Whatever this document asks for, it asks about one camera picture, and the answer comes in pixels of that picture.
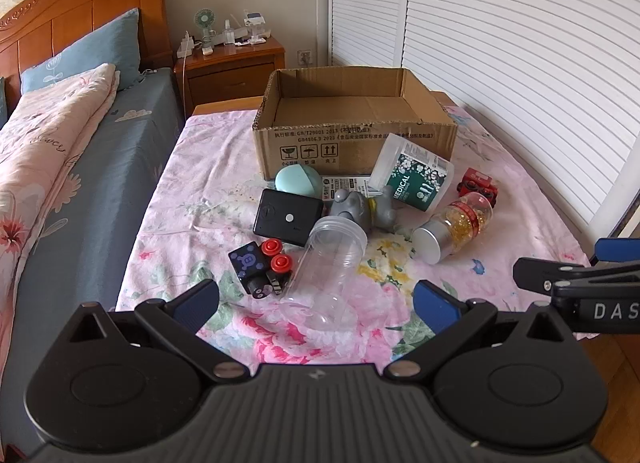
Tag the white phone stand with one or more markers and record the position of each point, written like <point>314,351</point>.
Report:
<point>254,25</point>

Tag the pink floral quilt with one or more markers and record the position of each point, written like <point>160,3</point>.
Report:
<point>45,143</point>

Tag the wooden bed headboard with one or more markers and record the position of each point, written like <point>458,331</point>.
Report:
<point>75,8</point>

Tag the mint green egg-shaped device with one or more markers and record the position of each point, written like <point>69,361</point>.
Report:
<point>297,180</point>

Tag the pink floral table cloth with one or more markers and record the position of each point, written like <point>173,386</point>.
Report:
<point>210,168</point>

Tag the white wall socket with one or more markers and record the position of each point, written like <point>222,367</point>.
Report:
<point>305,58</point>

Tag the clear plastic jar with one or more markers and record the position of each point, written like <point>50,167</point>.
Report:
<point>325,268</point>

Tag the blue pillow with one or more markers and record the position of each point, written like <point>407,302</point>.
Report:
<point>95,53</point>

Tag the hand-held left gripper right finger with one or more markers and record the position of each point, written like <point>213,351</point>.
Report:
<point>435,308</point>

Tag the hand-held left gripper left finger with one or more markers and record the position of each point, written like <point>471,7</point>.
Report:
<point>195,305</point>

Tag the white power strip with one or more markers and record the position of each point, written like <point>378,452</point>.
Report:
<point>186,45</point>

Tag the cardboard box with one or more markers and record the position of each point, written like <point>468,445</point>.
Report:
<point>300,143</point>

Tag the bed with blue sheet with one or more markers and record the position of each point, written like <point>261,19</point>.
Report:
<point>100,193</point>

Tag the white printed blister package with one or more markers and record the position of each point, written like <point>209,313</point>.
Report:
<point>345,184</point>

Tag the white louvered closet doors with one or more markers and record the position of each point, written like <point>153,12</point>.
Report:
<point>500,43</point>

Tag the clear spray bottle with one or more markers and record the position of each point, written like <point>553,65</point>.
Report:
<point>228,35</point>

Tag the small green desk fan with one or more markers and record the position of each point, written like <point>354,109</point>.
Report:
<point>204,20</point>

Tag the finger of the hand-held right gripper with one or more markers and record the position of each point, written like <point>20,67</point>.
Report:
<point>620,249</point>
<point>540,273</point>

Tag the white green cotton swab container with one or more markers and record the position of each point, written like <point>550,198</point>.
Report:
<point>412,180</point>

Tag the wooden nightstand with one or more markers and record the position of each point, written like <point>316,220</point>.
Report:
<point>225,78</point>

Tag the capsule bottle with silver cap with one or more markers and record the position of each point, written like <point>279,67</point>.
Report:
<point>435,240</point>

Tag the grey animal figure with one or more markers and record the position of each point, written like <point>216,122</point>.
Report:
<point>357,205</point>

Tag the red toy car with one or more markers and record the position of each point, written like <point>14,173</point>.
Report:
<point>477,183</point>

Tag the black square case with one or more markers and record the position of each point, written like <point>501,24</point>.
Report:
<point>285,218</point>

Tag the black toy with red buttons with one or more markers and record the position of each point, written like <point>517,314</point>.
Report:
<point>247,263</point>

